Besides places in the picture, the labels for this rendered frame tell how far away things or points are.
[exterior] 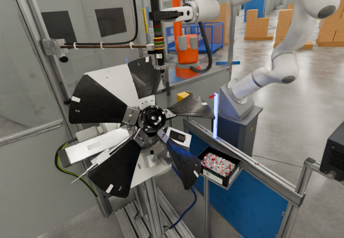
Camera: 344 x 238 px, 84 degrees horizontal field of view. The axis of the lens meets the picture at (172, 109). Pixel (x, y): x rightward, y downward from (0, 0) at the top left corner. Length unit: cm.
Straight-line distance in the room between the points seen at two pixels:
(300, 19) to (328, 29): 769
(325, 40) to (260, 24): 264
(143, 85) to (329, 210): 193
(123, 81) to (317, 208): 195
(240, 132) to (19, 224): 182
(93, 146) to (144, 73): 43
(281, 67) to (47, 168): 172
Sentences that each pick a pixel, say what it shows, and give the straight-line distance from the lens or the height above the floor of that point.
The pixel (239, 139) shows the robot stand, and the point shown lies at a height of 78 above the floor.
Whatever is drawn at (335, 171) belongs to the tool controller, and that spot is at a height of 109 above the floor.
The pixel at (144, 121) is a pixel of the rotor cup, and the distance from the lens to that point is 84.
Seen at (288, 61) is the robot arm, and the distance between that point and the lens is 122.
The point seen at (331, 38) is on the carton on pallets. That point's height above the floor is 26.
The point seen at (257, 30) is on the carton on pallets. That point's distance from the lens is 999.
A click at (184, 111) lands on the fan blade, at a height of 118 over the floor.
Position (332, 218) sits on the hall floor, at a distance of 226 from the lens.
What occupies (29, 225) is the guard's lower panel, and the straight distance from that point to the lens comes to 211.
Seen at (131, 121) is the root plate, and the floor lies 120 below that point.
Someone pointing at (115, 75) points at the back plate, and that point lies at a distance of 121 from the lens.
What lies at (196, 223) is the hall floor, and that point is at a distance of 192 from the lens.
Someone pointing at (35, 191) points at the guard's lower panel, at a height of 50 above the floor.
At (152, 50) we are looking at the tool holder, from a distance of 84.
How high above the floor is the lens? 166
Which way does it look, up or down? 28 degrees down
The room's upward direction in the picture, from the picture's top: 5 degrees counter-clockwise
